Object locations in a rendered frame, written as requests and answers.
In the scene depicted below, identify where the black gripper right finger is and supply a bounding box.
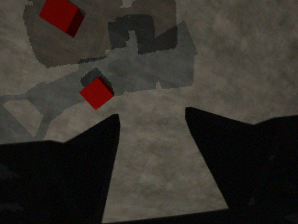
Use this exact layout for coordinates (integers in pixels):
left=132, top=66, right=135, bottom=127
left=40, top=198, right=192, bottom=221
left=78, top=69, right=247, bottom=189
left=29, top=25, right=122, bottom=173
left=185, top=107, right=298, bottom=208

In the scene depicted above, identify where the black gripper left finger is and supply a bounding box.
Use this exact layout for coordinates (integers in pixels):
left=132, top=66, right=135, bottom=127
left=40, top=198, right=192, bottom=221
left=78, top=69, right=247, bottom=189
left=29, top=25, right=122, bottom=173
left=0, top=114, right=120, bottom=224

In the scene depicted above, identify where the dark red cube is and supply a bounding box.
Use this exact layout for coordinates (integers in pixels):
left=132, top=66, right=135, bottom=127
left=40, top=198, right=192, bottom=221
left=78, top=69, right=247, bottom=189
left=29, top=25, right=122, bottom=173
left=39, top=0, right=84, bottom=38
left=79, top=76, right=114, bottom=110

